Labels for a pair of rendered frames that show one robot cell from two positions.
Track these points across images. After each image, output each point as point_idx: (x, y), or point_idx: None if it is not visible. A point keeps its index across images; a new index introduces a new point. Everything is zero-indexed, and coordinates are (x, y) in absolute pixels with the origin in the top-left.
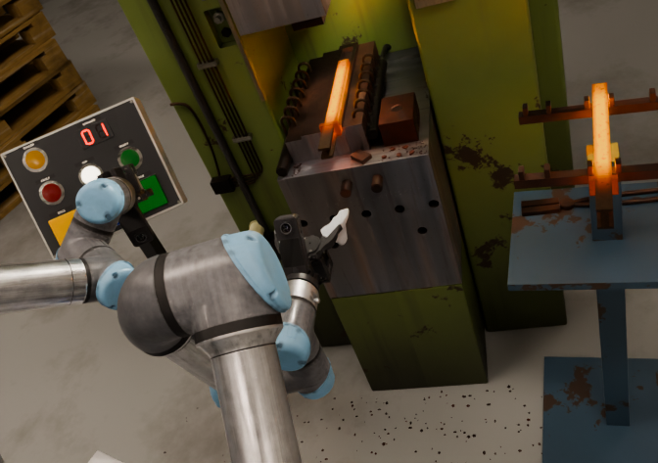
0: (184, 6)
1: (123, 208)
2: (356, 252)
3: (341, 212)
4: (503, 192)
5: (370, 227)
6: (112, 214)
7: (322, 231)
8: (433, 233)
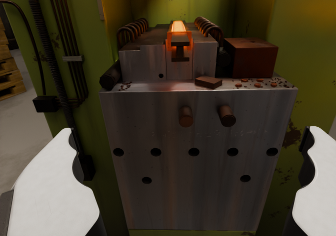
0: None
1: None
2: (168, 190)
3: (327, 135)
4: (285, 150)
5: (192, 167)
6: None
7: (318, 233)
8: (254, 182)
